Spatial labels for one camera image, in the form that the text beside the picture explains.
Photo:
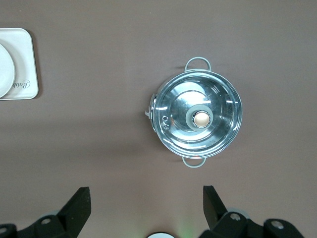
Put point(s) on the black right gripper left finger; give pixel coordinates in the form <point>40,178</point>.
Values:
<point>62,220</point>

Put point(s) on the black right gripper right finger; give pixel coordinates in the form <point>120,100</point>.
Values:
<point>223,223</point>

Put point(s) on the round cream plate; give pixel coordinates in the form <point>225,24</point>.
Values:
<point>6,72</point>

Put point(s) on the cream rabbit print tray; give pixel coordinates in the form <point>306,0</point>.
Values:
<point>24,49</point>

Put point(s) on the brown table cover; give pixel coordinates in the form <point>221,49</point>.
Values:
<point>99,136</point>

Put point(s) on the glass pot lid with knob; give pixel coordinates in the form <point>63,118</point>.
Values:
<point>218,99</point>

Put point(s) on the steel electric cooking pot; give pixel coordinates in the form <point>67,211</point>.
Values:
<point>153,109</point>

